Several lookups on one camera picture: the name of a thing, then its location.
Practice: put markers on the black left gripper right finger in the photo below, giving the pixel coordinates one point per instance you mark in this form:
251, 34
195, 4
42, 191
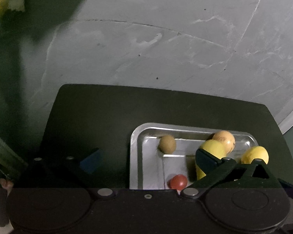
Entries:
226, 173

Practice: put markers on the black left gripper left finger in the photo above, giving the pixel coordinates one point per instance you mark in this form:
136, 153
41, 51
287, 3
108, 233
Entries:
88, 161

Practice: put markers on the green pear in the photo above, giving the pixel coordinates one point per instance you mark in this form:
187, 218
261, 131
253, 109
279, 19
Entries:
215, 148

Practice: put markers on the small striped beige melon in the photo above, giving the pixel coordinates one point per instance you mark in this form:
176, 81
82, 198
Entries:
227, 139

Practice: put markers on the yellow lemon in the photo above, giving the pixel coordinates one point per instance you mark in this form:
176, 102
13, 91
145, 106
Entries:
256, 152

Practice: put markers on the red cherry tomato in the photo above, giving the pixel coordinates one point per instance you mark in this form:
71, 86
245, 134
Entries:
178, 182

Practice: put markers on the small brown round fruit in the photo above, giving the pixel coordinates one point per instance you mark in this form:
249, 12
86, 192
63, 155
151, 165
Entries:
167, 144

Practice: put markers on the black table mat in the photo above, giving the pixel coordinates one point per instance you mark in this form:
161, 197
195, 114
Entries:
85, 118

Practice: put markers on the silver metal tray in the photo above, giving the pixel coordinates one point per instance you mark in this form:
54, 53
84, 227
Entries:
150, 169

